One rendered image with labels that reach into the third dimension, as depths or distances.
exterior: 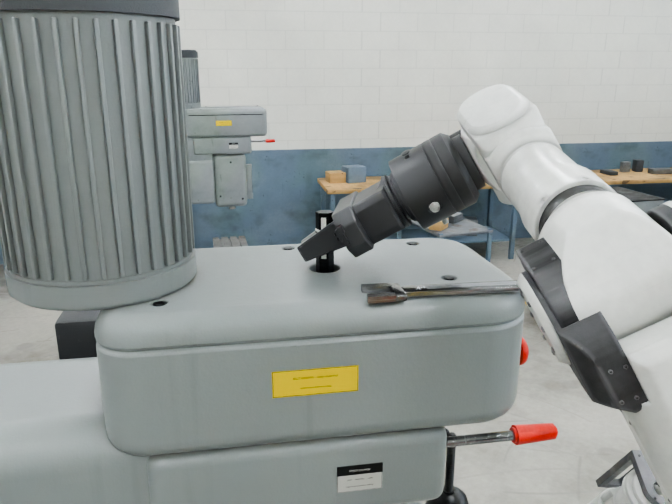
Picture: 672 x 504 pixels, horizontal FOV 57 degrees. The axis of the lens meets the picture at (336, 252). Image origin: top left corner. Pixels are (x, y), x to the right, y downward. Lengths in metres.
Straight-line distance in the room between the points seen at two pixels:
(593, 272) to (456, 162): 0.25
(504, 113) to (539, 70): 7.47
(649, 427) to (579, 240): 0.14
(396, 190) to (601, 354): 0.32
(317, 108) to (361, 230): 6.64
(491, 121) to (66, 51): 0.39
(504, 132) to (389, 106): 6.85
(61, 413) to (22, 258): 0.18
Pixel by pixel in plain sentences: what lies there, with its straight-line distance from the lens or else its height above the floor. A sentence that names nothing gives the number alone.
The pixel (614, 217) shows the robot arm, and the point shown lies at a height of 2.02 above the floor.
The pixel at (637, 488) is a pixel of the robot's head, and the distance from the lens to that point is 0.81.
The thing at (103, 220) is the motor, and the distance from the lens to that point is 0.64.
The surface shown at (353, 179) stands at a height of 0.92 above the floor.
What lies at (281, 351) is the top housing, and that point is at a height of 1.85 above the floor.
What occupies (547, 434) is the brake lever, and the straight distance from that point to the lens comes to 0.81.
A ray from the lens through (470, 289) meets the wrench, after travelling 0.67.
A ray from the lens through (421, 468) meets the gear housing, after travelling 0.75.
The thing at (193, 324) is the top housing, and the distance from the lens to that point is 0.63.
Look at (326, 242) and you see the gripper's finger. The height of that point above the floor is 1.93.
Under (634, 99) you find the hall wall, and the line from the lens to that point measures 8.79.
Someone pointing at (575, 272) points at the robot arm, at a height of 1.98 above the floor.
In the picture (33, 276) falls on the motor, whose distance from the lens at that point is 0.67.
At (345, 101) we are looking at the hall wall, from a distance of 7.34.
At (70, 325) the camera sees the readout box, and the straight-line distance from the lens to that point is 1.10.
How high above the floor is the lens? 2.12
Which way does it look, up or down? 17 degrees down
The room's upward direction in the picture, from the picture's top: straight up
